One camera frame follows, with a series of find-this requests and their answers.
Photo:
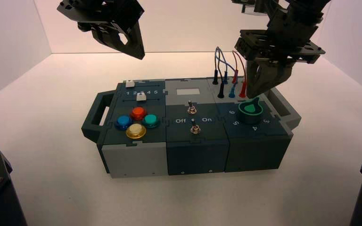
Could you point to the grey rectangular display screen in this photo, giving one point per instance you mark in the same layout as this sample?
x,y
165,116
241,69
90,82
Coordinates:
x,y
188,91

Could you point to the white slider cap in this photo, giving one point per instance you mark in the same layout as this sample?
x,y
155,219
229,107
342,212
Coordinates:
x,y
140,97
129,83

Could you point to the green round push button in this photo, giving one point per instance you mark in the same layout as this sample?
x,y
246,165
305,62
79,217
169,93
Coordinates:
x,y
151,120

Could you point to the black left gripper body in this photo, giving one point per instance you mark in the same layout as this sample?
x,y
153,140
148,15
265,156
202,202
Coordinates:
x,y
106,14

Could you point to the metal toggle switch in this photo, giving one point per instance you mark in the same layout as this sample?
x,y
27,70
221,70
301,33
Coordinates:
x,y
194,128
191,108

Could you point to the green teardrop rotary knob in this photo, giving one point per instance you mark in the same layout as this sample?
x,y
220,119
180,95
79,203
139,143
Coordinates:
x,y
249,109

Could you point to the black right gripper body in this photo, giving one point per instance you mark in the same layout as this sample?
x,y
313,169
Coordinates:
x,y
277,43

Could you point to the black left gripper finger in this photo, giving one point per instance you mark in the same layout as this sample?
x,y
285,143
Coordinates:
x,y
106,39
136,46

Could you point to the yellow round push button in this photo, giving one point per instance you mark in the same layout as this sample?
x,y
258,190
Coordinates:
x,y
135,131

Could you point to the red round push button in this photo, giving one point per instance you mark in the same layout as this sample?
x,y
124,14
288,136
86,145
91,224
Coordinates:
x,y
138,113

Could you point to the dark teal grey control box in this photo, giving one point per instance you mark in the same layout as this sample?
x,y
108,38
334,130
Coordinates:
x,y
196,149

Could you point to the blue round push button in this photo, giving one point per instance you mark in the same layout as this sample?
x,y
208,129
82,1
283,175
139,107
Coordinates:
x,y
123,122

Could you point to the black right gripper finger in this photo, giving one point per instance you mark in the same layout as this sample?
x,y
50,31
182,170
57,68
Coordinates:
x,y
251,84
274,78

